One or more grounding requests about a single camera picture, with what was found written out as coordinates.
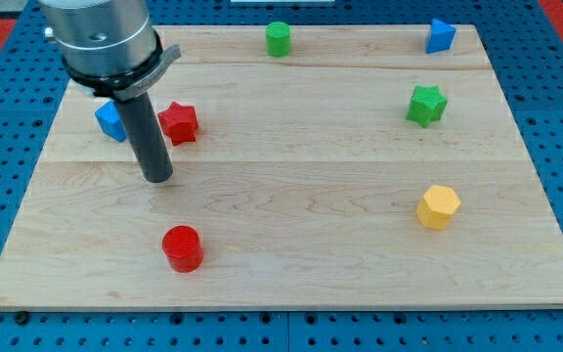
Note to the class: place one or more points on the red star block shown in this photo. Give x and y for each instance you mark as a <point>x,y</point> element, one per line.
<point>179,123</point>

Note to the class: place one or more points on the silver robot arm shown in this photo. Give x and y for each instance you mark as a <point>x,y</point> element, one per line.
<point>109,46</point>

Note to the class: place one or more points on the light wooden board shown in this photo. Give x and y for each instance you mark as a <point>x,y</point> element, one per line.
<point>302,184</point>

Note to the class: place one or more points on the green star block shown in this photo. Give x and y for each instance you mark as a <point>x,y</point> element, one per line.
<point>427,104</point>

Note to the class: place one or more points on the red cylinder block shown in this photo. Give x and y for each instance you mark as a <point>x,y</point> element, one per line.
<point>182,248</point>

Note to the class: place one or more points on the green cylinder block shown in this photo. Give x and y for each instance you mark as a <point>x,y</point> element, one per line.
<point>278,39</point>

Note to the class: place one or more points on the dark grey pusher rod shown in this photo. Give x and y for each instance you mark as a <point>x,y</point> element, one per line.
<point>145,137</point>

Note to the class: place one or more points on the yellow hexagon block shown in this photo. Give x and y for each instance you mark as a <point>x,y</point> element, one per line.
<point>437,207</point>

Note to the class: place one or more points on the blue cube block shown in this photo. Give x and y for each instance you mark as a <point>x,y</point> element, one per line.
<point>110,122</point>

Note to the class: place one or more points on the blue triangle block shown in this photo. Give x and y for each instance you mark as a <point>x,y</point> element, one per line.
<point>441,37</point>

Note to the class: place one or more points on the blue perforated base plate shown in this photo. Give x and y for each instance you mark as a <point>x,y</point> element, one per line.
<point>526,52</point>

